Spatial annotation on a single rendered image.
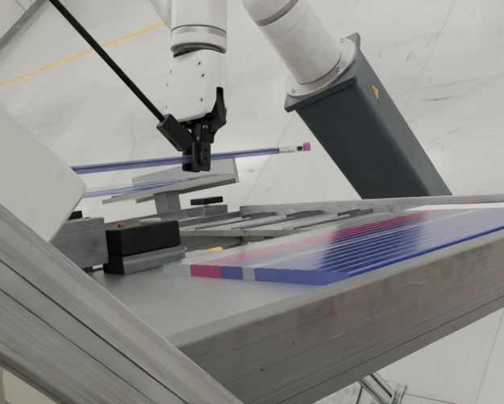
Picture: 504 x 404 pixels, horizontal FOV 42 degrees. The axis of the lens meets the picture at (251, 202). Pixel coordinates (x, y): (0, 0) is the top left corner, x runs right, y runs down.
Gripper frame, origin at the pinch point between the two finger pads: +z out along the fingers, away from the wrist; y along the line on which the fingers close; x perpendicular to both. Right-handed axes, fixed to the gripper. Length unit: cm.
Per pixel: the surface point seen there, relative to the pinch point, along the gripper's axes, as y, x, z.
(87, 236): 17.1, -27.7, 12.0
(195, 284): 31.3, -25.5, 16.1
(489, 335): -2, 96, 35
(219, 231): -3.8, 8.3, 10.7
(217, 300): 39, -29, 17
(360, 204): 10.0, 26.8, 6.0
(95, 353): 53, -48, 17
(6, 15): -761, 298, -281
